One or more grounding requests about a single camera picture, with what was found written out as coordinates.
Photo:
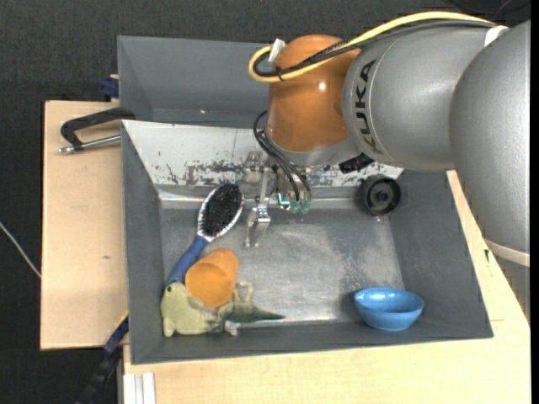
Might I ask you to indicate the black cylinder on white bracket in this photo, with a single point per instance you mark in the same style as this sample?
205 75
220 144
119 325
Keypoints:
355 163

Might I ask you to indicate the pale wood board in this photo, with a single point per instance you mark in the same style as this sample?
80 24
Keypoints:
84 225

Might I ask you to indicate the green plush toy animal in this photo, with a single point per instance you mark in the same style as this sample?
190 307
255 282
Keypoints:
185 316

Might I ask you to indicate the orange plastic cup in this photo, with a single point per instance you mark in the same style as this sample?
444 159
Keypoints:
212 280

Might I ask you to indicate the blue bowl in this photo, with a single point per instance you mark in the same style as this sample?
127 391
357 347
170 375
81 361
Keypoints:
388 309

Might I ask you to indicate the grey metal bin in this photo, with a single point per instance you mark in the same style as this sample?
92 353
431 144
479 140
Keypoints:
320 259

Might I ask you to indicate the black round wheel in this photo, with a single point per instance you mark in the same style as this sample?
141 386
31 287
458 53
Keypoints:
380 195

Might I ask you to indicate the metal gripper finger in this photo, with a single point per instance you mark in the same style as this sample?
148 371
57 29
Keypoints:
262 225
250 230

